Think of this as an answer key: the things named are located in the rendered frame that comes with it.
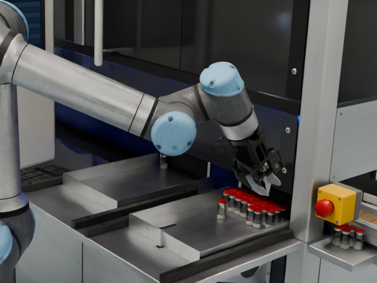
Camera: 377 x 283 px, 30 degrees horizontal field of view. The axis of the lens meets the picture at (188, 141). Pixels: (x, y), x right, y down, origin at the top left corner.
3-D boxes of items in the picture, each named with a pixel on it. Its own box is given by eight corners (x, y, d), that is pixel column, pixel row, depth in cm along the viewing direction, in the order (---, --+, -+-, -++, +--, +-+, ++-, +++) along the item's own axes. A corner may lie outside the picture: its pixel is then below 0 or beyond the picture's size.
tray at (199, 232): (228, 197, 194) (229, 186, 193) (300, 229, 175) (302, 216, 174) (128, 226, 172) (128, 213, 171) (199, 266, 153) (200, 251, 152)
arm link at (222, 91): (192, 68, 137) (233, 53, 135) (210, 109, 144) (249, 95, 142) (197, 92, 131) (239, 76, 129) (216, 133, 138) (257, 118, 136)
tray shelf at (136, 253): (147, 164, 223) (147, 159, 223) (321, 240, 174) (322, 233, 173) (9, 196, 193) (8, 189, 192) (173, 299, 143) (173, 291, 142)
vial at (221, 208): (221, 215, 181) (222, 199, 180) (227, 218, 179) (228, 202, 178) (215, 217, 180) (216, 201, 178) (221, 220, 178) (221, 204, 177)
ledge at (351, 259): (343, 237, 176) (344, 231, 176) (387, 256, 167) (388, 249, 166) (307, 252, 167) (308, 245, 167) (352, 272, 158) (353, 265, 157)
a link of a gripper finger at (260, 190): (270, 212, 153) (257, 184, 147) (252, 200, 157) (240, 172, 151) (280, 202, 154) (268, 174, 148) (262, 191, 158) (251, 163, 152)
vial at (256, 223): (256, 224, 176) (257, 207, 175) (262, 227, 175) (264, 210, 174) (250, 226, 175) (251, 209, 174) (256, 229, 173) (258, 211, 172)
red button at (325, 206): (322, 211, 162) (324, 195, 161) (336, 217, 159) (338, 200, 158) (312, 215, 159) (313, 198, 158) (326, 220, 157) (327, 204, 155)
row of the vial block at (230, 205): (225, 205, 188) (226, 189, 186) (275, 228, 175) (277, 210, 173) (220, 207, 186) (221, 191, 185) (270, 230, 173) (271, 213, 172)
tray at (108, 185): (157, 163, 219) (157, 152, 218) (214, 187, 201) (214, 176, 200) (62, 184, 198) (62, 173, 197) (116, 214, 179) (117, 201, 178)
